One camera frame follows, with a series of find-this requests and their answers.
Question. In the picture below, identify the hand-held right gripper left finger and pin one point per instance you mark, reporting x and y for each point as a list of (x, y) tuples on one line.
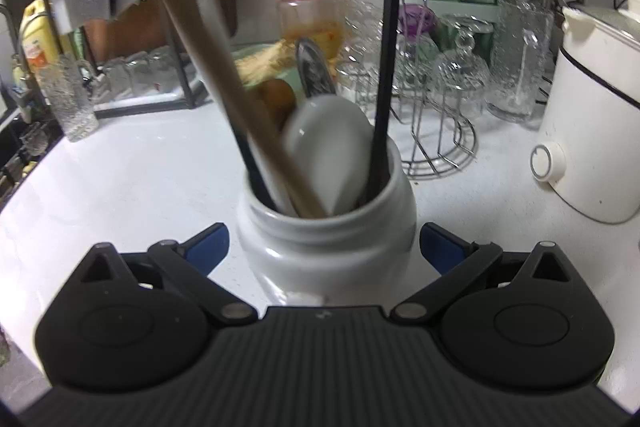
[(207, 247)]

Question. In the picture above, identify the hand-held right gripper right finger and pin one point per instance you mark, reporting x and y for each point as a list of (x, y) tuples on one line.
[(440, 247)]

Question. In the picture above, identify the white ceramic mug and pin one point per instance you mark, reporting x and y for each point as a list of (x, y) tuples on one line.
[(325, 257)]

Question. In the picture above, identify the white ceramic soup spoon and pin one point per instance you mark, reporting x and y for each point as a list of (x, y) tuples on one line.
[(325, 147)]

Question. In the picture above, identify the wooden spoon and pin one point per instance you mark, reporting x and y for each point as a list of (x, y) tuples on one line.
[(275, 99)]

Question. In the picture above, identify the wooden chopstick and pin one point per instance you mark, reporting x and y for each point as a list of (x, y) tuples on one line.
[(221, 57)]

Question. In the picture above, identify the embossed metal spoon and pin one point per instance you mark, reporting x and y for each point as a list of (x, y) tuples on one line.
[(315, 67)]

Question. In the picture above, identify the white drip tray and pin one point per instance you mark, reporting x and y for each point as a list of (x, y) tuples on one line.
[(150, 99)]

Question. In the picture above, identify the dark metal dish rack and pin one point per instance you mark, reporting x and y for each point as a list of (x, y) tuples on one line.
[(190, 77)]

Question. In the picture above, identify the cut glass goblet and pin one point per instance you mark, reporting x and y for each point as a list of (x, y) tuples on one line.
[(462, 77)]

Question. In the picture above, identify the small clear drinking glass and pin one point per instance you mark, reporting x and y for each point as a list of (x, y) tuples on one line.
[(161, 68), (139, 74), (114, 82)]

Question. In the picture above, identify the white electric cooker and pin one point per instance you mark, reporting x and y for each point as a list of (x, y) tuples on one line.
[(590, 132)]

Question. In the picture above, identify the clear stemmed glass cup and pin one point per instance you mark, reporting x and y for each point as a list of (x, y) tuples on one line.
[(357, 72)]

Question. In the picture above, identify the green plastic basket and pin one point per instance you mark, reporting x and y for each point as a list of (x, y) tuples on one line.
[(245, 53)]

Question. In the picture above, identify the small textured glass mug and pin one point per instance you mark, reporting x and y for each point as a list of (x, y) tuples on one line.
[(67, 102)]

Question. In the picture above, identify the tall textured glass mug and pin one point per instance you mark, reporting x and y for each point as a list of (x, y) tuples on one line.
[(515, 57)]

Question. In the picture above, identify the purple tinted glass cup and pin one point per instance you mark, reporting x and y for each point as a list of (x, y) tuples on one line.
[(415, 19)]

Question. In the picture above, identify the clear glass tumbler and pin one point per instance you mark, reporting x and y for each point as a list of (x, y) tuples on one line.
[(360, 17)]

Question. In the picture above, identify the plastic jar red lid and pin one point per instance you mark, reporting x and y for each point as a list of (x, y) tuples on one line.
[(310, 22)]

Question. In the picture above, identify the yellow oil bottle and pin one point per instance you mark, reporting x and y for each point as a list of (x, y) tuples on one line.
[(37, 32)]

